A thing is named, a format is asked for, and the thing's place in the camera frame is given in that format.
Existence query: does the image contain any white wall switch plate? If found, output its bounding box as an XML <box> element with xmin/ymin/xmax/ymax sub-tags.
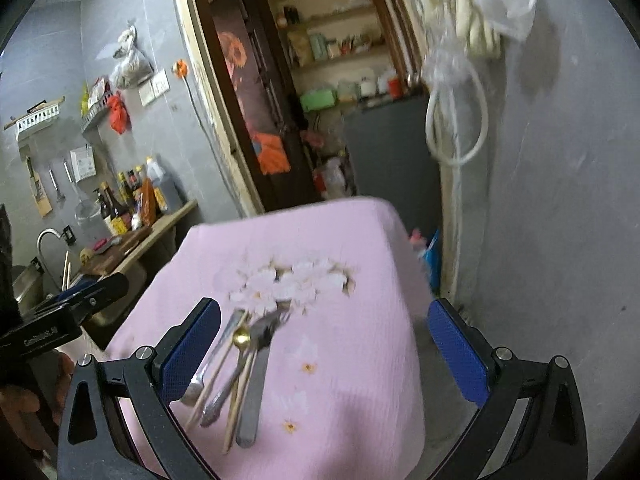
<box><xmin>138</xmin><ymin>70</ymin><xmax>170</xmax><ymax>107</ymax></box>

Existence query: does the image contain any grey small refrigerator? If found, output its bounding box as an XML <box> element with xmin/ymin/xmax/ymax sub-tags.
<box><xmin>343</xmin><ymin>96</ymin><xmax>442</xmax><ymax>240</ymax></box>

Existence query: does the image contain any chrome sink faucet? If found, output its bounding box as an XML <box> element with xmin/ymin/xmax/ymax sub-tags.
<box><xmin>36</xmin><ymin>228</ymin><xmax>65</xmax><ymax>288</ymax></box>

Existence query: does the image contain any dark soy sauce bottle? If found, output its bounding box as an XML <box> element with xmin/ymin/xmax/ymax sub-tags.
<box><xmin>101</xmin><ymin>182</ymin><xmax>131</xmax><ymax>234</ymax></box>

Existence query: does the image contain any steel fork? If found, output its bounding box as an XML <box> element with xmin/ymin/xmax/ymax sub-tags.
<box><xmin>250</xmin><ymin>307</ymin><xmax>291</xmax><ymax>351</ymax></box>

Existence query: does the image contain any grey wall shelf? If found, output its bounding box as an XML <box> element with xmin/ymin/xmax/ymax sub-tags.
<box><xmin>81</xmin><ymin>91</ymin><xmax>113</xmax><ymax>133</ymax></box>

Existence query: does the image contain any person left hand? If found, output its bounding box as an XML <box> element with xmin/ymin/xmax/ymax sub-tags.
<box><xmin>1</xmin><ymin>351</ymin><xmax>74</xmax><ymax>451</ymax></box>

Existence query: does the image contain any small gold spoon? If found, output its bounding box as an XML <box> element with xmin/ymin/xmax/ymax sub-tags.
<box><xmin>200</xmin><ymin>323</ymin><xmax>252</xmax><ymax>428</ymax></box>

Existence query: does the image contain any white paper box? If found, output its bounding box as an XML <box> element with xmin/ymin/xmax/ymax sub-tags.
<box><xmin>70</xmin><ymin>144</ymin><xmax>96</xmax><ymax>182</ymax></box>

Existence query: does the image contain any beige kitchen counter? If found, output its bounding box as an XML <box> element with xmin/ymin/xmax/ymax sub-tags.
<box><xmin>113</xmin><ymin>200</ymin><xmax>198</xmax><ymax>274</ymax></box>

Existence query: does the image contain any hanging bag of dried goods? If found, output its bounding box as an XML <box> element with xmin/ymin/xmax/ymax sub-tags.
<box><xmin>110</xmin><ymin>25</ymin><xmax>153</xmax><ymax>90</ymax></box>

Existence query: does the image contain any orange sauce pouch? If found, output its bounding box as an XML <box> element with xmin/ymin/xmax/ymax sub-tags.
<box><xmin>140</xmin><ymin>177</ymin><xmax>156</xmax><ymax>226</ymax></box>

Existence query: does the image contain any orange wall hook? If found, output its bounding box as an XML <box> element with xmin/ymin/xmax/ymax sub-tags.
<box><xmin>171</xmin><ymin>58</ymin><xmax>189</xmax><ymax>79</ymax></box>

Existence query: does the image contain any red plastic bag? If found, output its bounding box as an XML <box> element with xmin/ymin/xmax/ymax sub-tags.
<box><xmin>107</xmin><ymin>93</ymin><xmax>130</xmax><ymax>134</ymax></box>

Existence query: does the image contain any green plastic box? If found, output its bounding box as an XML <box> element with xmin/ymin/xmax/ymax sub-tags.
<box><xmin>299</xmin><ymin>88</ymin><xmax>336</xmax><ymax>113</ymax></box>

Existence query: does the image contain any pink floral tablecloth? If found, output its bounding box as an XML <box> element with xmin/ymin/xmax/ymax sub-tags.
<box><xmin>107</xmin><ymin>198</ymin><xmax>432</xmax><ymax>479</ymax></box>

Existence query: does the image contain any large dark vinegar jug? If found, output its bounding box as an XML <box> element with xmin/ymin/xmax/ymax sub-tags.
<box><xmin>145</xmin><ymin>156</ymin><xmax>183</xmax><ymax>214</ymax></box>

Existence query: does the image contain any large steel spoon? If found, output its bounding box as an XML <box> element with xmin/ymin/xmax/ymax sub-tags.
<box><xmin>181</xmin><ymin>309</ymin><xmax>246</xmax><ymax>406</ymax></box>

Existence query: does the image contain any hanging wooden board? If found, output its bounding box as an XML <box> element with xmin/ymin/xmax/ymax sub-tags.
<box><xmin>25</xmin><ymin>156</ymin><xmax>52</xmax><ymax>218</ymax></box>

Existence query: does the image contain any white wall rack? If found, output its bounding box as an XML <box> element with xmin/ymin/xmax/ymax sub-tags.
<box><xmin>3</xmin><ymin>96</ymin><xmax>65</xmax><ymax>143</ymax></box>

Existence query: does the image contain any steel table knife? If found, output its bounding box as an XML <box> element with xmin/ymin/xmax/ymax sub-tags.
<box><xmin>235</xmin><ymin>342</ymin><xmax>271</xmax><ymax>448</ymax></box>

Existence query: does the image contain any wooden cutting board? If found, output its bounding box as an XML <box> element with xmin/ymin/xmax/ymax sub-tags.
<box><xmin>80</xmin><ymin>226</ymin><xmax>152</xmax><ymax>276</ymax></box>

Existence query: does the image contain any hanging cream cloth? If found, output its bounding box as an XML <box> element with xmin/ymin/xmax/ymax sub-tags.
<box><xmin>424</xmin><ymin>0</ymin><xmax>502</xmax><ymax>58</ymax></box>

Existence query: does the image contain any wooden pantry shelf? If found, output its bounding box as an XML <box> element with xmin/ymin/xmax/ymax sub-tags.
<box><xmin>267</xmin><ymin>0</ymin><xmax>407</xmax><ymax>106</ymax></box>

